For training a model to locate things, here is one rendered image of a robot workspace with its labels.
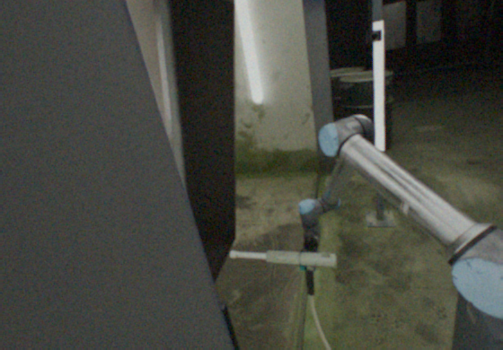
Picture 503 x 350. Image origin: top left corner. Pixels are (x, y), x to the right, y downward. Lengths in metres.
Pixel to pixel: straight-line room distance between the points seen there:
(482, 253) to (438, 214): 0.13
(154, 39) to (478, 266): 0.91
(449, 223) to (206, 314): 0.81
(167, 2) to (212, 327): 1.32
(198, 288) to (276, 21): 2.76
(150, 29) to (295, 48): 2.20
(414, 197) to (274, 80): 2.18
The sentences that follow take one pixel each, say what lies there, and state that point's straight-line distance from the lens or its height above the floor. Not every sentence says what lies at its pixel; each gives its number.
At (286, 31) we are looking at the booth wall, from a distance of 2.85.
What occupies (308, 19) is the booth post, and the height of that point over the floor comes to 1.55.
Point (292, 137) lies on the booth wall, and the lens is 3.02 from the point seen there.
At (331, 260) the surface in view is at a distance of 1.32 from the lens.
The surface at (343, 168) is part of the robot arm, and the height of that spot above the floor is 0.86.
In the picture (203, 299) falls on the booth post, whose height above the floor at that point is 1.32.
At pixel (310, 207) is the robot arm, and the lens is 1.52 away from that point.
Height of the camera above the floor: 1.45
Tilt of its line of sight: 22 degrees down
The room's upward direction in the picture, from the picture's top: 11 degrees counter-clockwise
